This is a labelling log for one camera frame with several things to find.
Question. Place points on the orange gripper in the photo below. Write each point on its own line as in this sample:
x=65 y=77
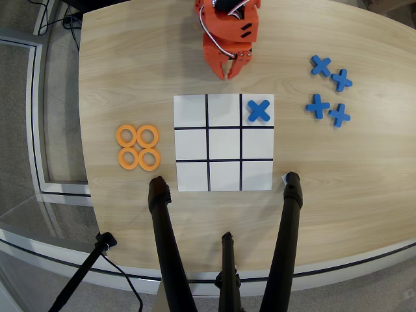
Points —
x=215 y=56

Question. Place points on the blue foam cross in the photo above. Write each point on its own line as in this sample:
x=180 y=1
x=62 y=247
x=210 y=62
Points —
x=318 y=106
x=339 y=115
x=341 y=80
x=259 y=110
x=321 y=66

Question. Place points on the white grid paper board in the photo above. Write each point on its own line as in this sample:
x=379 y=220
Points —
x=224 y=143

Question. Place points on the small white tape tag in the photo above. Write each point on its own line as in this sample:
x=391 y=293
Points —
x=283 y=178

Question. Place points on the slim black stand leg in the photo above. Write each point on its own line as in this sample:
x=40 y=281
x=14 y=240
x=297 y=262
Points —
x=81 y=273

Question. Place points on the grey metal glass frame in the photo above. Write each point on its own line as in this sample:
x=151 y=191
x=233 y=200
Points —
x=35 y=130

